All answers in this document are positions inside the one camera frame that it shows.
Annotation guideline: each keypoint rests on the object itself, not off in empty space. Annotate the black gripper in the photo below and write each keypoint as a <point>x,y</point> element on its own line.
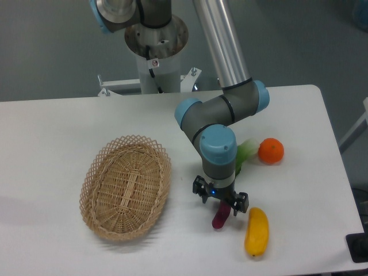
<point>237,201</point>

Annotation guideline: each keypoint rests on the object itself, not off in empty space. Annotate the purple sweet potato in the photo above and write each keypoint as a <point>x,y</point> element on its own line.
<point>221,215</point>

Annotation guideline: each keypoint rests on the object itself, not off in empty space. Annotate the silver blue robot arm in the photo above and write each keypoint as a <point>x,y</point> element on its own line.
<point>206,124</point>

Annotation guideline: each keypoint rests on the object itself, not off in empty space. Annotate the yellow mango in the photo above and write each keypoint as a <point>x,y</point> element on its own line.
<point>257,233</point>

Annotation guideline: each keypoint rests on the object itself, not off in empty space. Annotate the green bok choy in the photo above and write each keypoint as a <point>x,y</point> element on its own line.
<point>245,150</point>

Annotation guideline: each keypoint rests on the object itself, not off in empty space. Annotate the orange tangerine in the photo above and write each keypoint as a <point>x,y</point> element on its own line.
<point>271,151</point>

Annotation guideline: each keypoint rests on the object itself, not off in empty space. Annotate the woven wicker basket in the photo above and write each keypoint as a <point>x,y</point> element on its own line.
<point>126,188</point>

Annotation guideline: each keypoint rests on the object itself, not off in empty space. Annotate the black box at table edge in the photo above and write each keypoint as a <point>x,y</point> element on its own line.
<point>357,245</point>

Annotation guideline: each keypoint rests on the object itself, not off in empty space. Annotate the white metal base frame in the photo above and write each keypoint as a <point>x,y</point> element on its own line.
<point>194,80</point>

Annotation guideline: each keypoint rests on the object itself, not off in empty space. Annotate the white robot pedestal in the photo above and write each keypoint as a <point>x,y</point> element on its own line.
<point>158,54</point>

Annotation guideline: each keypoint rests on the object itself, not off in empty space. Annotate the white frame at right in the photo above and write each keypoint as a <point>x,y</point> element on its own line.
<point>355,131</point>

